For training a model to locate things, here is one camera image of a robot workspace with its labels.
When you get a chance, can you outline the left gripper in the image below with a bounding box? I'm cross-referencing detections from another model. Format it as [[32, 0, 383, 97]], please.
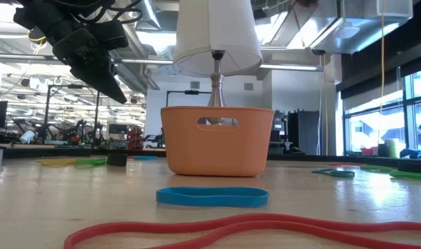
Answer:
[[52, 28, 129, 105]]

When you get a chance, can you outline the wide blue rubber band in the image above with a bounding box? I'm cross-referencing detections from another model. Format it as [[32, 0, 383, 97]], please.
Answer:
[[156, 186, 270, 209]]

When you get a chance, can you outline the green rubber band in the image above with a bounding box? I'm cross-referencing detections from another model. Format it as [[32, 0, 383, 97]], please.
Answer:
[[389, 169, 421, 181], [359, 165, 394, 173], [75, 157, 108, 166]]

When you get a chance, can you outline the yellow rubber band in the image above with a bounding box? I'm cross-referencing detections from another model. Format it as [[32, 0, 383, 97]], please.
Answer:
[[36, 158, 80, 168]]

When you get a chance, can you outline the orange plastic bin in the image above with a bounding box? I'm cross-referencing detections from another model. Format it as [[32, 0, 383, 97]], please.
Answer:
[[161, 106, 276, 178]]

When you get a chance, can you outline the long red rubber band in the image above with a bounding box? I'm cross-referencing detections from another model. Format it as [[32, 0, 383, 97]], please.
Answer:
[[64, 213, 421, 249]]

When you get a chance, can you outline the teal rubber band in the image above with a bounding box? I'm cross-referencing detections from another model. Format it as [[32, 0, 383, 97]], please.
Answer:
[[312, 168, 356, 178]]

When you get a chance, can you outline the red stacked equipment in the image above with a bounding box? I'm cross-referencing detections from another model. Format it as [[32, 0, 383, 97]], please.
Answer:
[[127, 127, 145, 150]]

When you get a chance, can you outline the white roll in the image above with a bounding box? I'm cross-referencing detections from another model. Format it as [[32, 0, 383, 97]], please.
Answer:
[[19, 129, 36, 145]]

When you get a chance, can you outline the white shade table lamp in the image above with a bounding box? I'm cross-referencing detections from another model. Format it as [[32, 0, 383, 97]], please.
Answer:
[[172, 0, 263, 125]]

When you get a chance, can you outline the long ceiling light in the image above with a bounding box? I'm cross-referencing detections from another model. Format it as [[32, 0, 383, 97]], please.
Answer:
[[0, 51, 325, 73]]

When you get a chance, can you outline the black panel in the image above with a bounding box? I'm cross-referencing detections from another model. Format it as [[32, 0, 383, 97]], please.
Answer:
[[287, 109, 321, 156]]

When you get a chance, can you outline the green roll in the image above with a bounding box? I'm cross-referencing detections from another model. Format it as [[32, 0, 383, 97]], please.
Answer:
[[384, 138, 401, 159]]

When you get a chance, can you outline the blue bag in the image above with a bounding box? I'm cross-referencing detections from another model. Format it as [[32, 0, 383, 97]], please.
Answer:
[[400, 147, 421, 161]]

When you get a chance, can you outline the black rig frame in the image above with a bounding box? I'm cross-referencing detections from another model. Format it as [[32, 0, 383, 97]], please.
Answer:
[[164, 89, 213, 109], [43, 84, 102, 146]]

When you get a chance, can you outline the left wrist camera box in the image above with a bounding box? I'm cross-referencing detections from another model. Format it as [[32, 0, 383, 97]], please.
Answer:
[[88, 19, 130, 51]]

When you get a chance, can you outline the yellow cable coil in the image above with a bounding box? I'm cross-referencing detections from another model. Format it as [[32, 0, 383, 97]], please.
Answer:
[[27, 27, 48, 45]]

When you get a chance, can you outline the black aluminium table frame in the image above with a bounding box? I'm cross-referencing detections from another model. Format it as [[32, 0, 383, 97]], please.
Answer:
[[0, 147, 421, 167]]

